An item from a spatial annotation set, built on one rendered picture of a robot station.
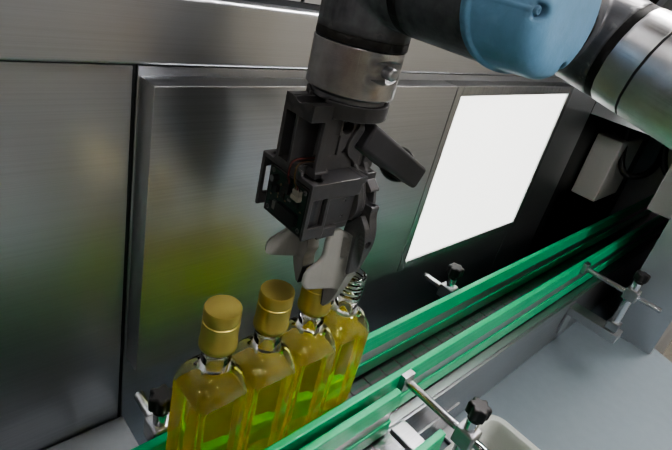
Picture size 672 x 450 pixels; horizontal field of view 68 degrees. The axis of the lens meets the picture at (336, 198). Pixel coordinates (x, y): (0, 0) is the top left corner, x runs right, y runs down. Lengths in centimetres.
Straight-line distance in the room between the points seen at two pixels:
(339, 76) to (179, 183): 21
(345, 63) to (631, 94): 20
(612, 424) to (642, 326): 35
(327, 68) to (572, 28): 17
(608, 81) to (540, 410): 84
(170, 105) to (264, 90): 10
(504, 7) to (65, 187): 39
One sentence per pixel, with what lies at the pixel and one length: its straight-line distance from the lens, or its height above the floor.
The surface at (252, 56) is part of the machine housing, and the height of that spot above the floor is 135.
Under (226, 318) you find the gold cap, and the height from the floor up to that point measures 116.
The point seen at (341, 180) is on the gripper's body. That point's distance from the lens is 41.
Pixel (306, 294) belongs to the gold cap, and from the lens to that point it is 52.
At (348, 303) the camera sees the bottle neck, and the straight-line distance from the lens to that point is 58.
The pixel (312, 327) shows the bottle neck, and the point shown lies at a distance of 55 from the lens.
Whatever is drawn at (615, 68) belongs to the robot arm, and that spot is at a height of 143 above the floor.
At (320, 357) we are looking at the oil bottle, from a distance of 57.
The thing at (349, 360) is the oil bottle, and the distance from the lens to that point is 63.
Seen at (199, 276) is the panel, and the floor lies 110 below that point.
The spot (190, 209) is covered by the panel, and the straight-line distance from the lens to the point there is 54.
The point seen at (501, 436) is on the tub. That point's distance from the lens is 95.
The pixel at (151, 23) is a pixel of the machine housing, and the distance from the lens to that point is 46.
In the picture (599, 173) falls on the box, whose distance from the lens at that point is 156.
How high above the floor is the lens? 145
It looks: 25 degrees down
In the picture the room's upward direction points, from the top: 14 degrees clockwise
